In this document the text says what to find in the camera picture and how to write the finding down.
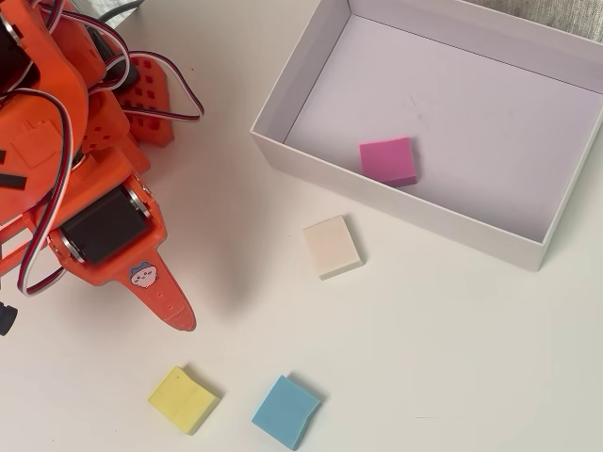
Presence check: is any orange robot base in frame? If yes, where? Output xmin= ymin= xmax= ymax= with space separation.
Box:
xmin=101 ymin=44 xmax=176 ymax=148

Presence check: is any pink foam cuboid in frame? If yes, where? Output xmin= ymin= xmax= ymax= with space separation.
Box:
xmin=358 ymin=137 xmax=419 ymax=188

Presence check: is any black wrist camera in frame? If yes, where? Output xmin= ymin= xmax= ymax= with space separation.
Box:
xmin=0 ymin=299 xmax=20 ymax=337

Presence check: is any yellow foam cuboid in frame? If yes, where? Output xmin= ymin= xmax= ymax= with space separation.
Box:
xmin=147 ymin=365 xmax=222 ymax=437

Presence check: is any orange gripper body with servo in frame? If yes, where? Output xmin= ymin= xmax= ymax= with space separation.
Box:
xmin=0 ymin=144 xmax=169 ymax=287

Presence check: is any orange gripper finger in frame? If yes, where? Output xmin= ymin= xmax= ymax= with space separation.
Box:
xmin=110 ymin=248 xmax=198 ymax=333

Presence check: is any red white black servo cable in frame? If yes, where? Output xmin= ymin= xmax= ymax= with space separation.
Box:
xmin=122 ymin=49 xmax=206 ymax=122
xmin=0 ymin=89 xmax=76 ymax=297
xmin=40 ymin=0 xmax=134 ymax=93

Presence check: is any cream foam cuboid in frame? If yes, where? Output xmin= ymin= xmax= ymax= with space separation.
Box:
xmin=302 ymin=215 xmax=367 ymax=282

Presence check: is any white cardboard bin box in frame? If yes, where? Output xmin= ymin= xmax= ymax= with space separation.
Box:
xmin=249 ymin=0 xmax=603 ymax=272

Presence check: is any dark grey power cable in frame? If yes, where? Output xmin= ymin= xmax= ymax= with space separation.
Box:
xmin=96 ymin=0 xmax=145 ymax=23

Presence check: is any blue foam cuboid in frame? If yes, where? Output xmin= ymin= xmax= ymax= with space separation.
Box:
xmin=251 ymin=374 xmax=324 ymax=452

